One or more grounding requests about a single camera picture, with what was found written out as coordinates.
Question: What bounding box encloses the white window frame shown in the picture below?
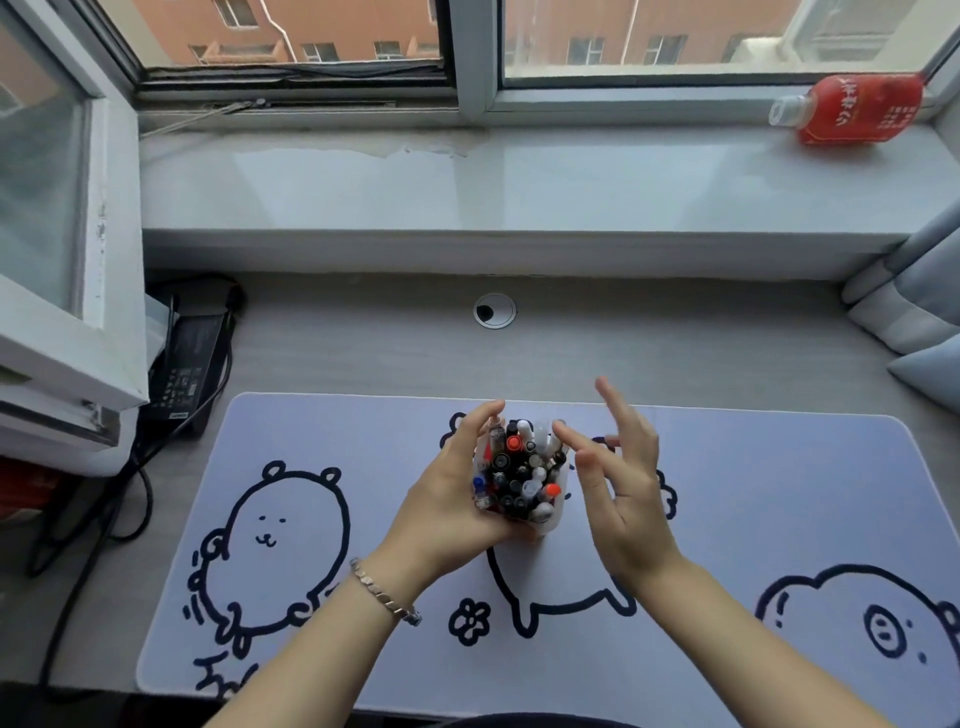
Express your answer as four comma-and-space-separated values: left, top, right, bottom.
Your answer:
93, 0, 960, 130

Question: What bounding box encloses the white pen holder cup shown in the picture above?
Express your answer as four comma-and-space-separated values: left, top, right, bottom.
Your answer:
471, 420, 573, 543

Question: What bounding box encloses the person's left forearm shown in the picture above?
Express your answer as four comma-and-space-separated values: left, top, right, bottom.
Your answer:
202, 570, 421, 728

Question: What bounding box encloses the silver desk cable grommet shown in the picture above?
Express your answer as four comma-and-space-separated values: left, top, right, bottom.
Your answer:
473, 293, 518, 330

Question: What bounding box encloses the black power cable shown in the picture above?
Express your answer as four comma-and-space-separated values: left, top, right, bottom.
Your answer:
26, 279, 249, 687

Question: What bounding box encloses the red brick building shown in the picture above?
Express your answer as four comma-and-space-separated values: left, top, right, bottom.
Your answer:
131, 0, 800, 70

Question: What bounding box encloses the grey stone windowsill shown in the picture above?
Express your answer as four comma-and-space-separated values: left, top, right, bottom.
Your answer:
138, 123, 960, 282

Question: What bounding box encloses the white open window sash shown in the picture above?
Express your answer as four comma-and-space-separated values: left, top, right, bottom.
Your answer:
0, 0, 151, 479

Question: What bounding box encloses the white bear-print desk mat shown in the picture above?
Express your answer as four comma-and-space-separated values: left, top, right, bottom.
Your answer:
135, 391, 960, 728

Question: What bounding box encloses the red box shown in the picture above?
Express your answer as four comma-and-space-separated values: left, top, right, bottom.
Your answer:
0, 459, 67, 524

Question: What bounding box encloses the pale blue cushion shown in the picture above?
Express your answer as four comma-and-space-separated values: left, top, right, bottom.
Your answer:
887, 341, 960, 418

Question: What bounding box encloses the bunch of assorted pens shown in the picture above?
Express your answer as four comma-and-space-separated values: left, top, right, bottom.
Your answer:
472, 418, 570, 525

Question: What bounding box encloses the black power adapter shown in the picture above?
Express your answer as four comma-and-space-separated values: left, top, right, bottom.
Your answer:
141, 311, 236, 438

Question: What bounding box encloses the silver link bracelet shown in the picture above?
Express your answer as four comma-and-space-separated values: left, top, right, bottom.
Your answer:
349, 557, 423, 627

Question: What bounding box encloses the grey white cushion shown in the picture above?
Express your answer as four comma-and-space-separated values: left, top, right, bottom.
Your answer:
840, 198, 960, 358

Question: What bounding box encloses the person's right hand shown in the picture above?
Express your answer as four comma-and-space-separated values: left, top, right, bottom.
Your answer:
552, 377, 685, 595

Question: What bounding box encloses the person's right forearm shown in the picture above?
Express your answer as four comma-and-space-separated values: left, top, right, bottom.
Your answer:
633, 553, 897, 728

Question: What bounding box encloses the person's left hand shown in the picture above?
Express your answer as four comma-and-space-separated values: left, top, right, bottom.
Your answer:
358, 399, 541, 603

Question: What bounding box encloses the red drink bottle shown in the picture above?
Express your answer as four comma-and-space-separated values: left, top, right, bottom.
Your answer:
768, 72, 926, 146

